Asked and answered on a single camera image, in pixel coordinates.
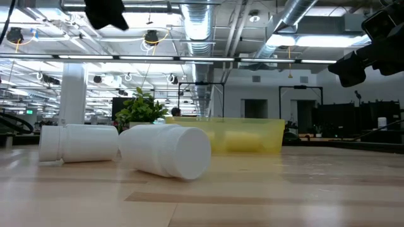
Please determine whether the white plastic pill bottle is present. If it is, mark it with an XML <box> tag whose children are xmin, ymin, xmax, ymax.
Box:
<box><xmin>38</xmin><ymin>123</ymin><xmax>119</xmax><ymax>165</ymax></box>
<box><xmin>224</xmin><ymin>131</ymin><xmax>262</xmax><ymax>153</ymax></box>
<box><xmin>118</xmin><ymin>123</ymin><xmax>212</xmax><ymax>180</ymax></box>

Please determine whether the yellow translucent plastic basket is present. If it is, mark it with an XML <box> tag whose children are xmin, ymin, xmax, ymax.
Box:
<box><xmin>165</xmin><ymin>115</ymin><xmax>285</xmax><ymax>155</ymax></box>

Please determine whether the black office partition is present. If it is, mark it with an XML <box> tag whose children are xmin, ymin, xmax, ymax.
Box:
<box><xmin>312</xmin><ymin>100</ymin><xmax>402</xmax><ymax>144</ymax></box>

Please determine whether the long linear light bar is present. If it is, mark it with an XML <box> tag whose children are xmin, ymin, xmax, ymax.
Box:
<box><xmin>0</xmin><ymin>53</ymin><xmax>338</xmax><ymax>66</ymax></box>

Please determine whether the white round pillar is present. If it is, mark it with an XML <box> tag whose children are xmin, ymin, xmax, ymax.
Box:
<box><xmin>58</xmin><ymin>62</ymin><xmax>88</xmax><ymax>127</ymax></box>

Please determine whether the black monitor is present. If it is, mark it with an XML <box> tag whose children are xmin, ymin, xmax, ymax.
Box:
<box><xmin>111</xmin><ymin>96</ymin><xmax>133</xmax><ymax>121</ymax></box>

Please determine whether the green potted plant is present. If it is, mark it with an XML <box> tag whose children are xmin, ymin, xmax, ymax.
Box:
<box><xmin>114</xmin><ymin>86</ymin><xmax>170</xmax><ymax>133</ymax></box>

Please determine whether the black curved band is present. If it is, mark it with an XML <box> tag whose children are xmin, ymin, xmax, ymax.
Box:
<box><xmin>0</xmin><ymin>110</ymin><xmax>35</xmax><ymax>135</ymax></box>

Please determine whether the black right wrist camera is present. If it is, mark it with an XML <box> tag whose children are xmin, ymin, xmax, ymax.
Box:
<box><xmin>361</xmin><ymin>8</ymin><xmax>400</xmax><ymax>42</ymax></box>

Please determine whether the black background gantry frame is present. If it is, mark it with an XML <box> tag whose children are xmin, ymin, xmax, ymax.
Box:
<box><xmin>177</xmin><ymin>81</ymin><xmax>226</xmax><ymax>118</ymax></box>
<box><xmin>278</xmin><ymin>84</ymin><xmax>324</xmax><ymax>120</ymax></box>

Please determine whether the black ceiling cable reel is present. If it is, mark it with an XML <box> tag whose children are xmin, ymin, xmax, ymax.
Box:
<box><xmin>140</xmin><ymin>28</ymin><xmax>168</xmax><ymax>47</ymax></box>
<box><xmin>6</xmin><ymin>26</ymin><xmax>35</xmax><ymax>45</ymax></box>

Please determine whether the silver ventilation duct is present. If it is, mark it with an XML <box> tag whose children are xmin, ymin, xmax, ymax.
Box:
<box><xmin>252</xmin><ymin>0</ymin><xmax>319</xmax><ymax>61</ymax></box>
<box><xmin>181</xmin><ymin>0</ymin><xmax>218</xmax><ymax>117</ymax></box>

